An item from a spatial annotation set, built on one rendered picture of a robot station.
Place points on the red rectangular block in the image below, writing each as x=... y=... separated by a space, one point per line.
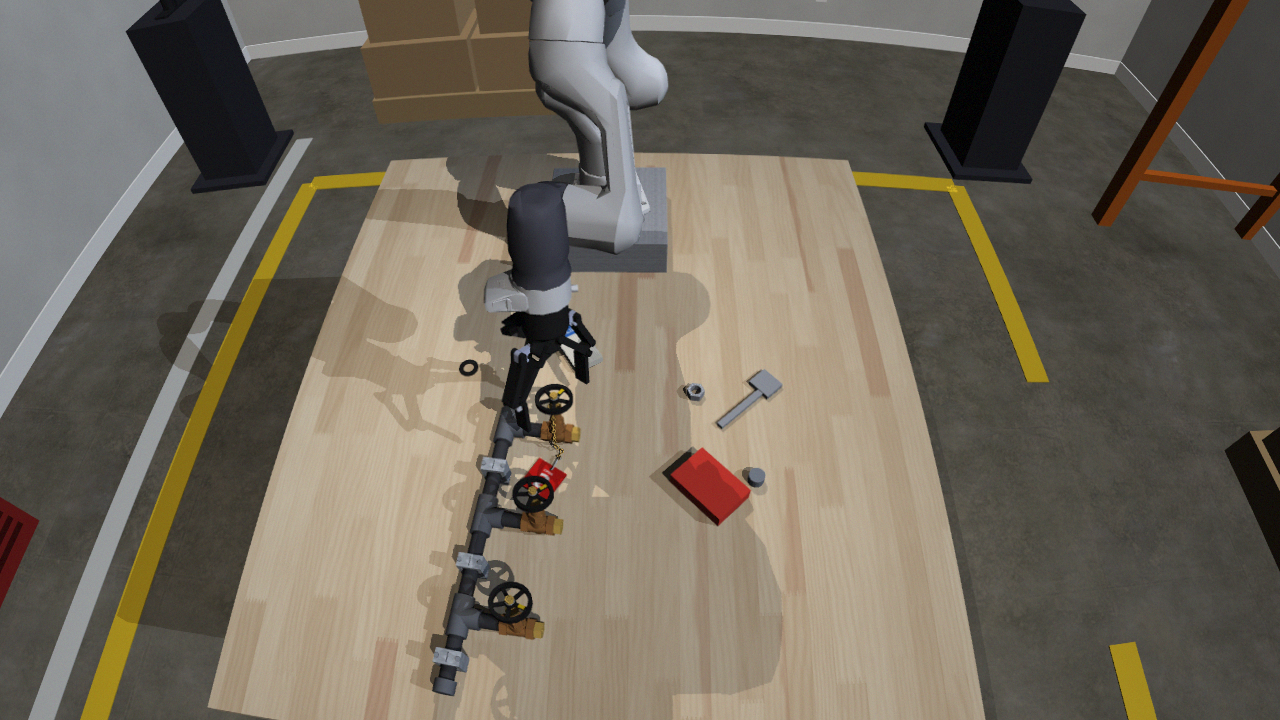
x=709 y=486

